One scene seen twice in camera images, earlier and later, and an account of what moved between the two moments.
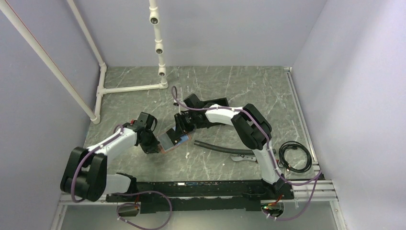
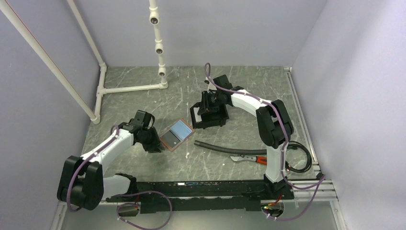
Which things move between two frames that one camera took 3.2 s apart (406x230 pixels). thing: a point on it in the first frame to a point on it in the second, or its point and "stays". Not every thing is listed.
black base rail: x=173 y=197 stays
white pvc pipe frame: x=7 y=9 stays
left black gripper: x=153 y=147 stays
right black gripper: x=183 y=128 to x=204 y=103
